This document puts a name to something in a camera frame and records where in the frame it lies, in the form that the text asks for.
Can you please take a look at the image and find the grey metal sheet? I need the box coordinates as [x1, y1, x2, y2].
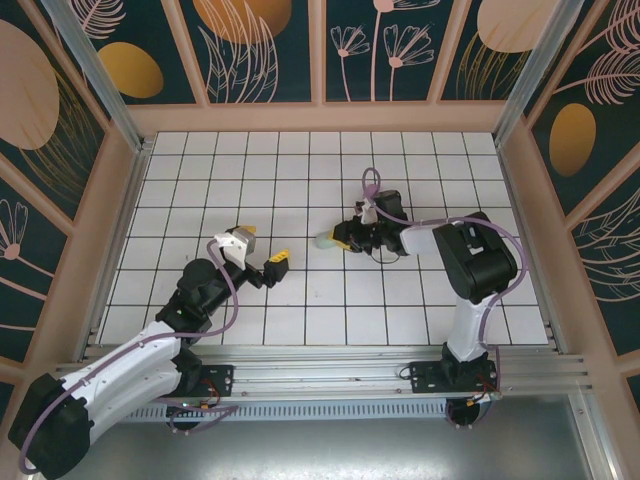
[29, 394, 621, 480]

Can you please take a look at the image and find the thin black cable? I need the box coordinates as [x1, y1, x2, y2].
[368, 243, 402, 265]

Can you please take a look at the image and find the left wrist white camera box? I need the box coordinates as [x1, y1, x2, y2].
[213, 227, 258, 270]

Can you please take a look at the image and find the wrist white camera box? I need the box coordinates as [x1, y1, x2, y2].
[213, 227, 258, 270]
[353, 197, 380, 226]

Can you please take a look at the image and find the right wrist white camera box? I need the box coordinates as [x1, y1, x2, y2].
[353, 197, 380, 226]

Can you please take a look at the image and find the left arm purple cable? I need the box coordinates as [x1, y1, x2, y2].
[17, 239, 244, 476]

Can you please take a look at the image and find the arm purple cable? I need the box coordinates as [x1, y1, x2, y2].
[17, 239, 244, 476]
[360, 167, 531, 431]

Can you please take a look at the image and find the aluminium side rail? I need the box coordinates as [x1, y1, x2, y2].
[494, 142, 569, 354]
[73, 142, 154, 364]

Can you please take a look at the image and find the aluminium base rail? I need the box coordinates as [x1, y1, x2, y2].
[47, 344, 596, 401]

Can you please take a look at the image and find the black cable grommet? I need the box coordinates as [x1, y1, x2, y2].
[166, 403, 202, 434]
[446, 399, 490, 430]

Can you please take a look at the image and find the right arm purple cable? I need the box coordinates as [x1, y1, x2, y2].
[360, 167, 531, 431]

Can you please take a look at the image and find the perforated metal cable tray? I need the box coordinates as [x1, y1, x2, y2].
[89, 402, 451, 421]

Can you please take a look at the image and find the aluminium frame post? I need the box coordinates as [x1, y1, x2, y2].
[39, 0, 151, 154]
[492, 0, 589, 149]

